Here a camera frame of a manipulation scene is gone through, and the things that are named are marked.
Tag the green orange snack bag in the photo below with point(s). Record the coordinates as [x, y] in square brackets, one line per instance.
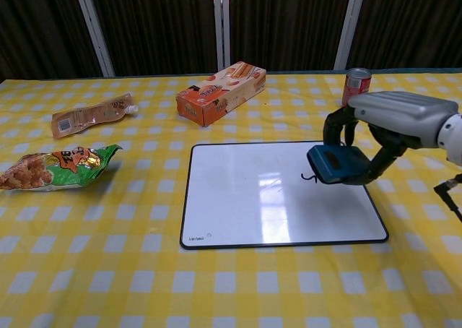
[54, 169]

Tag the orange biscuit stick box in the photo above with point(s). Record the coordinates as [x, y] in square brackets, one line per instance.
[213, 97]

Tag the blue rectangular block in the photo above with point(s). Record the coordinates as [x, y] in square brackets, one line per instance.
[335, 163]

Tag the white frame post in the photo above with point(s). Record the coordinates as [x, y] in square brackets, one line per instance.
[95, 32]
[222, 28]
[349, 28]

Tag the yellow white checkered tablecloth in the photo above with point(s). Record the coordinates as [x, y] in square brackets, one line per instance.
[144, 277]

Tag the brown spout pouch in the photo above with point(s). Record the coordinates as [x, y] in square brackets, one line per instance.
[90, 116]

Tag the red drink can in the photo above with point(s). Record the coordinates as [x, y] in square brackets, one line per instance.
[357, 86]

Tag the white drawing board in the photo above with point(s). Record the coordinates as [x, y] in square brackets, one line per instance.
[234, 198]

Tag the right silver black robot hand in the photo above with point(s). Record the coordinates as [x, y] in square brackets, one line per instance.
[397, 111]

